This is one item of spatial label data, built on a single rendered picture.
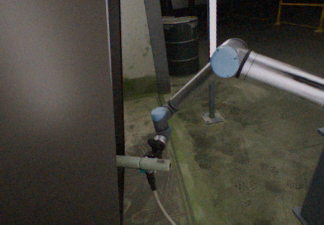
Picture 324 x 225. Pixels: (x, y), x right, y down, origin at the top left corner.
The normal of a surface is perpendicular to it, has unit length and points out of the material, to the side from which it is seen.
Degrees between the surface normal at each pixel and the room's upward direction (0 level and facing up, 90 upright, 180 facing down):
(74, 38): 89
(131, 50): 90
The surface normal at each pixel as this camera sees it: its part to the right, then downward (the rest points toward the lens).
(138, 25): 0.14, 0.47
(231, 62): -0.65, 0.40
